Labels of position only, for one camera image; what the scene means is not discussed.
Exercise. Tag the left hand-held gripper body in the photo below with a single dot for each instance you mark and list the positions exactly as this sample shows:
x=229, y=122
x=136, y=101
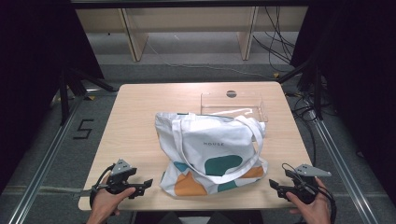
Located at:
x=120, y=180

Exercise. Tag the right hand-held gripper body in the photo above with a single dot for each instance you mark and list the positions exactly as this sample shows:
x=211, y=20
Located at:
x=306, y=182

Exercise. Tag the white tote bag coloured shapes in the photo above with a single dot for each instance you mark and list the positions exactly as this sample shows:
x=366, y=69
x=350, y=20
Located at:
x=214, y=140

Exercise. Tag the person's left hand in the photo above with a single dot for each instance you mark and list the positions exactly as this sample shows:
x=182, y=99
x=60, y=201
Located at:
x=106, y=205

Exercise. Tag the person's right hand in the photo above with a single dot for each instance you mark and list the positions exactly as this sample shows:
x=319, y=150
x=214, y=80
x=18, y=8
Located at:
x=311, y=211

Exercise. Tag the clear acrylic box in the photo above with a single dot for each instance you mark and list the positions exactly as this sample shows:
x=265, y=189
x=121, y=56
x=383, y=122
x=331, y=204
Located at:
x=236, y=109

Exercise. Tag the black metal stand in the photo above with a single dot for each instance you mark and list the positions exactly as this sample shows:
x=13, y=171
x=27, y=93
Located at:
x=67, y=93
x=314, y=84

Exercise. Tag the black curtain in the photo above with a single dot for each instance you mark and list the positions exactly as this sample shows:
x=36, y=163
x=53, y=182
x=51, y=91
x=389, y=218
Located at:
x=34, y=77
x=358, y=77

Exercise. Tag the light wooden desk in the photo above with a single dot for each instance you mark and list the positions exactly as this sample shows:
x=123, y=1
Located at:
x=186, y=18

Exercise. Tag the metal floor rail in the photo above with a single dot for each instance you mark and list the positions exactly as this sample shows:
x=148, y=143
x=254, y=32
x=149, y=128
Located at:
x=342, y=168
x=43, y=161

